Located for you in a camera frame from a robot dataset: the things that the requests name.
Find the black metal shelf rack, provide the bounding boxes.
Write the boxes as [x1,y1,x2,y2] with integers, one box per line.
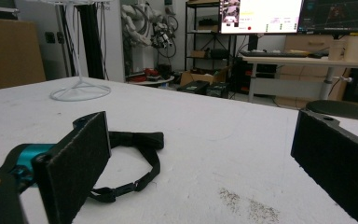
[184,0,238,73]

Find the large cardboard box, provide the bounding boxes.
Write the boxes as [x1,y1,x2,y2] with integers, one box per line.
[0,18,47,92]

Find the black keyboard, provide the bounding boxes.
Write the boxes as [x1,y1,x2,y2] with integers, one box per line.
[239,49,310,59]

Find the white wire stand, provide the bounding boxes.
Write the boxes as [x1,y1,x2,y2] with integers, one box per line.
[41,0,112,103]

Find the black aluminium post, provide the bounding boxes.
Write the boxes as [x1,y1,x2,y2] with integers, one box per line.
[76,2,105,80]

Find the bright computer monitor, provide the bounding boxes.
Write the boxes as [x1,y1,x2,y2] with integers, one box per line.
[218,0,304,35]

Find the black round stool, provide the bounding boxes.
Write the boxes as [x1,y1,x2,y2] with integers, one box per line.
[305,99,358,122]

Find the dark computer monitor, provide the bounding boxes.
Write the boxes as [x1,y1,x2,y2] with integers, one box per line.
[297,0,358,36]

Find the white office desk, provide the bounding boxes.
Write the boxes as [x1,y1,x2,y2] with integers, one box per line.
[239,55,358,102]

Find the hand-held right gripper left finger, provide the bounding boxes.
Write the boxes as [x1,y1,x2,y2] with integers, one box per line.
[32,111,111,224]

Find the black bow tie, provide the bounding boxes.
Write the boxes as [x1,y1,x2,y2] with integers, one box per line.
[89,131,165,203]

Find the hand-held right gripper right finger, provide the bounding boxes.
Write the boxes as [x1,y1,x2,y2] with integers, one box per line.
[291,109,358,224]

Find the open cardboard box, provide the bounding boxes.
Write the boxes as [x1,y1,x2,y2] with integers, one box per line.
[179,65,232,88]

